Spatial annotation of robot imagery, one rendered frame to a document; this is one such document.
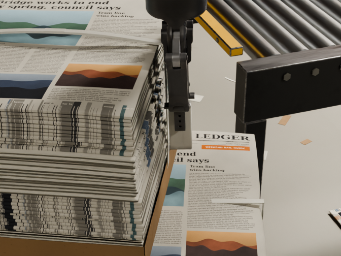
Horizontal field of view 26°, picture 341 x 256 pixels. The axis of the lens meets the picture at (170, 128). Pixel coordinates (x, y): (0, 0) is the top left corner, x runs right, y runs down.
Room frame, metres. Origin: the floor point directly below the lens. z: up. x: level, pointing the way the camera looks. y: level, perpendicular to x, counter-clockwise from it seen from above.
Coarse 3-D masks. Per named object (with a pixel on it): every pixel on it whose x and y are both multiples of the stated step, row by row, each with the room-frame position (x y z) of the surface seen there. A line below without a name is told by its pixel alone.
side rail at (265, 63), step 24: (336, 48) 1.40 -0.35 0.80; (240, 72) 1.32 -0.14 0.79; (264, 72) 1.30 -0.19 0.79; (288, 72) 1.32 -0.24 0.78; (312, 72) 1.34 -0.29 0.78; (336, 72) 1.36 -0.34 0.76; (240, 96) 1.31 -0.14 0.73; (264, 96) 1.31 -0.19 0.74; (288, 96) 1.32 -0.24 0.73; (312, 96) 1.34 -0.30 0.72; (336, 96) 1.36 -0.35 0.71
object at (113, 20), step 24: (0, 0) 1.03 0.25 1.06; (24, 0) 1.02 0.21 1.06; (48, 0) 1.02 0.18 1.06; (72, 0) 1.01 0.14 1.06; (96, 0) 1.01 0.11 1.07; (120, 0) 1.00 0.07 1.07; (144, 0) 1.00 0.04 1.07; (0, 24) 0.94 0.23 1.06; (24, 24) 0.94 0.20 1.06; (48, 24) 0.93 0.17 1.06; (72, 24) 0.93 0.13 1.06; (96, 24) 0.93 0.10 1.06; (120, 24) 0.93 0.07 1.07; (144, 24) 0.92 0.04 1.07
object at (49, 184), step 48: (0, 48) 0.86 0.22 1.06; (0, 96) 0.73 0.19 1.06; (48, 96) 0.72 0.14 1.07; (96, 96) 0.72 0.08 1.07; (144, 96) 0.76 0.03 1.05; (0, 144) 0.71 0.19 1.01; (48, 144) 0.70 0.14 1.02; (96, 144) 0.69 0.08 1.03; (144, 144) 0.73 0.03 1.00; (0, 192) 0.70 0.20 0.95; (48, 192) 0.69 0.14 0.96; (96, 192) 0.68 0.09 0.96; (144, 192) 0.69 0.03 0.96; (96, 240) 0.69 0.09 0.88; (144, 240) 0.69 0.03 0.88
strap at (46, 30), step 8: (0, 32) 0.89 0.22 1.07; (8, 32) 0.89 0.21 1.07; (16, 32) 0.89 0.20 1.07; (24, 32) 0.88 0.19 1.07; (32, 32) 0.88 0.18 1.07; (40, 32) 0.88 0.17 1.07; (48, 32) 0.88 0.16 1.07; (56, 32) 0.88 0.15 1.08; (64, 32) 0.88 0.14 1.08; (72, 32) 0.88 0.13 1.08; (80, 32) 0.88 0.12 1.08; (88, 32) 0.88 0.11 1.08; (96, 32) 0.88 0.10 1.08; (104, 32) 0.88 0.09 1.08; (128, 40) 0.86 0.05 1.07; (136, 40) 0.86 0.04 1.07; (144, 40) 0.86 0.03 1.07; (152, 40) 0.86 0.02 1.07; (160, 40) 0.87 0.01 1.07
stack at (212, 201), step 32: (192, 160) 0.95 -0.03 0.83; (224, 160) 0.95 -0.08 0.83; (256, 160) 0.95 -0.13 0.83; (192, 192) 0.86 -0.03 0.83; (224, 192) 0.86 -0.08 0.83; (256, 192) 0.87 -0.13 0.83; (160, 224) 0.79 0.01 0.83; (192, 224) 0.79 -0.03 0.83; (224, 224) 0.79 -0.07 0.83; (256, 224) 0.79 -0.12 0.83
